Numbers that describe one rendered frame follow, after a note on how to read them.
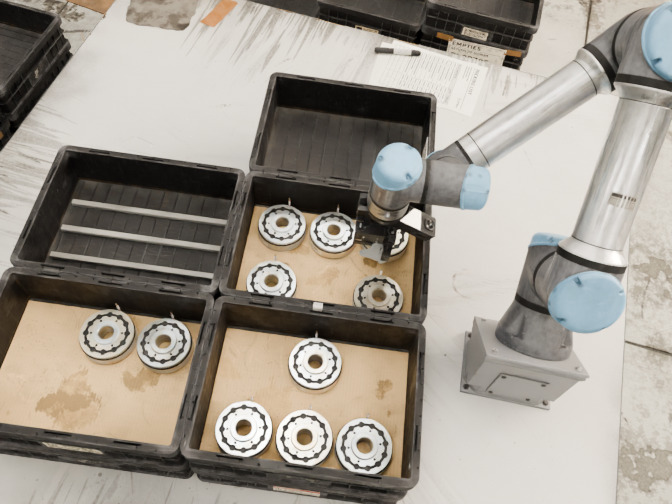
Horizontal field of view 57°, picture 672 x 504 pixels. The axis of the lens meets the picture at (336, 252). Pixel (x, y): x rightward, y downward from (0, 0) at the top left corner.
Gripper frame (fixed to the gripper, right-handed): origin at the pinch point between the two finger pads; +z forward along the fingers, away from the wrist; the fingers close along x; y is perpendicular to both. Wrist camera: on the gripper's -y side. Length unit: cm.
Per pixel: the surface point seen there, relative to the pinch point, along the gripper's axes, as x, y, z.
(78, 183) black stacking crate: -9, 70, 5
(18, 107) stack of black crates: -60, 122, 58
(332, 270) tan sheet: 5.0, 10.4, 3.5
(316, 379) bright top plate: 29.8, 10.7, -3.0
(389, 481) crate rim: 46.7, -3.4, -12.0
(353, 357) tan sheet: 23.7, 4.0, 1.1
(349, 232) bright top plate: -3.5, 7.8, 1.4
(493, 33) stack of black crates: -111, -35, 49
